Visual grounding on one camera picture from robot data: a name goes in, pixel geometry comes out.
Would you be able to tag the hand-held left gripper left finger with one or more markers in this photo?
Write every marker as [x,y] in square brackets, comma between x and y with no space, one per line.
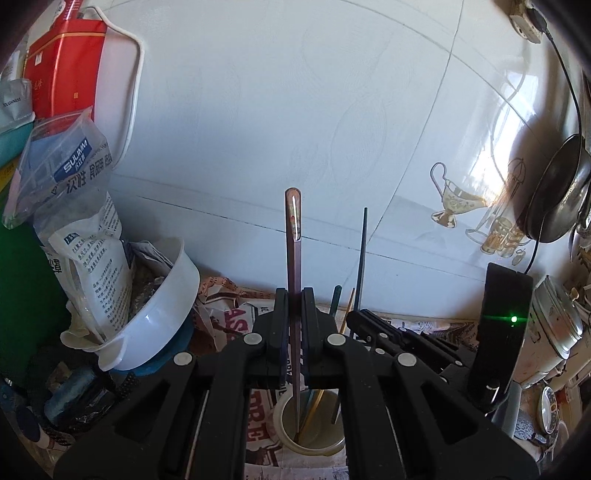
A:
[281,332]

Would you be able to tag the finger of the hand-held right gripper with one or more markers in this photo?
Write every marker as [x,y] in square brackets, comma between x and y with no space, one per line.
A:
[369,334]
[392,325]

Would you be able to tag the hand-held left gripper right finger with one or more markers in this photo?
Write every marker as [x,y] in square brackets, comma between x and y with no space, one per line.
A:
[308,332]

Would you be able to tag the dark slim chopstick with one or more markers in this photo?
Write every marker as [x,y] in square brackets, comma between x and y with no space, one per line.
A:
[361,258]

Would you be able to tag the maroon chopstick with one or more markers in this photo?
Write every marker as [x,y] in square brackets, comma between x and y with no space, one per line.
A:
[294,258]

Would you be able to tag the white chopstick holder cup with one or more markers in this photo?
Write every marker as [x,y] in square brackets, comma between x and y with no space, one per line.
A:
[323,446]

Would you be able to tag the metal tin pot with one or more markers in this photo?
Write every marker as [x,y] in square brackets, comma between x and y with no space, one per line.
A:
[551,332]

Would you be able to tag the printed newspaper sheet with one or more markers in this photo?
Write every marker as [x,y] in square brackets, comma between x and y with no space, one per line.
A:
[231,323]

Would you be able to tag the patterned ceramic dish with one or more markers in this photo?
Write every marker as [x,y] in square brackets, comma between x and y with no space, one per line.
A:
[549,410]

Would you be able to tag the blue round lid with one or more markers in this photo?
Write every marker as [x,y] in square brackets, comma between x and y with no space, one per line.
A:
[182,344]

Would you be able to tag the metal ladle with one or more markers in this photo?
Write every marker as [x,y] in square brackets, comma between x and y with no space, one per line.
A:
[579,240]

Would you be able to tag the white plastic bowl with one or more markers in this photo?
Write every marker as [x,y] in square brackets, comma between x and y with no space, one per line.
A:
[157,323]

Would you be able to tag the hanging black wok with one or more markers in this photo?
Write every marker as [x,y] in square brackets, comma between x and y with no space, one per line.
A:
[561,194]

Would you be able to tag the white printed bag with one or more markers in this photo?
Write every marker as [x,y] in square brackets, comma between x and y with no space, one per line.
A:
[87,277]

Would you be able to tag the white and dark bottle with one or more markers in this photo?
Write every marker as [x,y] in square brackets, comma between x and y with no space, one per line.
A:
[37,429]

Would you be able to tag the green box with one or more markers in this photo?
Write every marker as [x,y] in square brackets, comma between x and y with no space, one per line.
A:
[23,277]

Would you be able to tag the clear zip bag blue label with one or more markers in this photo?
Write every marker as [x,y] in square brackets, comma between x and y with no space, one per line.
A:
[60,152]

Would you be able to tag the white bent tube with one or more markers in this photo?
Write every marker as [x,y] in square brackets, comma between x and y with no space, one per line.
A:
[137,83]

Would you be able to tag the teal packet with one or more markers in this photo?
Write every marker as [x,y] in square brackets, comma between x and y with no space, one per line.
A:
[14,143]

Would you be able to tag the red box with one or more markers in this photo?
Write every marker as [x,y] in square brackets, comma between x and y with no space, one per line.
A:
[64,64]

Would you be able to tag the grey white packet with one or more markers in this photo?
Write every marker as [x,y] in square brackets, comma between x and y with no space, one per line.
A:
[16,101]

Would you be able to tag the wall power socket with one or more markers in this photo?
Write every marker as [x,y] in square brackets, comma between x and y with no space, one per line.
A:
[524,25]

